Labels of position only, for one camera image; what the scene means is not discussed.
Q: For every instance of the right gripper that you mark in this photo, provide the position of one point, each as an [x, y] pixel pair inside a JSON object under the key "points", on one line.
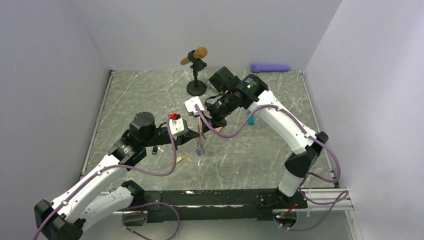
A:
{"points": [[215, 122]]}

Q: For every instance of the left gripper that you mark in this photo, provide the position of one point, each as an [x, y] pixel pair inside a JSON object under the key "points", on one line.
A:
{"points": [[188, 136]]}

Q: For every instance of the red handled key holder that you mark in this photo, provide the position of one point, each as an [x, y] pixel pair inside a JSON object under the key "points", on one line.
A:
{"points": [[200, 144]]}

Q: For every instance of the yellow key tag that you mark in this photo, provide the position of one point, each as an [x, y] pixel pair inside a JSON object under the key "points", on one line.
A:
{"points": [[180, 158]]}

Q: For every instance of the black tag with key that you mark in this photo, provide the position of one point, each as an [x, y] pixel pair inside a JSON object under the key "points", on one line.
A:
{"points": [[156, 149]]}

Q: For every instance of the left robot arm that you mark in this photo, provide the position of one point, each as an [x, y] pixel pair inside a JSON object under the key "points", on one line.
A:
{"points": [[67, 216]]}

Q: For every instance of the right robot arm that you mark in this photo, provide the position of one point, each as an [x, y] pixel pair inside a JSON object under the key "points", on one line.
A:
{"points": [[254, 95]]}

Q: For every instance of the teal block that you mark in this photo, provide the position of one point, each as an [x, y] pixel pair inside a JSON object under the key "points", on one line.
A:
{"points": [[251, 119]]}

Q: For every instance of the black microphone stand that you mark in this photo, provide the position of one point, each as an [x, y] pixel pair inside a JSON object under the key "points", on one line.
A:
{"points": [[196, 87]]}

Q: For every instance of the glitter silver microphone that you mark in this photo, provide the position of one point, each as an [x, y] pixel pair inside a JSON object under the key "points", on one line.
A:
{"points": [[210, 85]]}

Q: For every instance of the purple microphone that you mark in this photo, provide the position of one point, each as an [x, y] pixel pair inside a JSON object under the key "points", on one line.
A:
{"points": [[265, 68]]}

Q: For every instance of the gold microphone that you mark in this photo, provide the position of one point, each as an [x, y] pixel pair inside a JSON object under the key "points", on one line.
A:
{"points": [[196, 54]]}

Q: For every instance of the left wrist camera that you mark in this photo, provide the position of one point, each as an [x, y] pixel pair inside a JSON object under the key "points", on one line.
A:
{"points": [[178, 127]]}

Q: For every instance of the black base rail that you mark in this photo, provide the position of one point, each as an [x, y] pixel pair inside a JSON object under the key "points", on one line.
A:
{"points": [[218, 204]]}

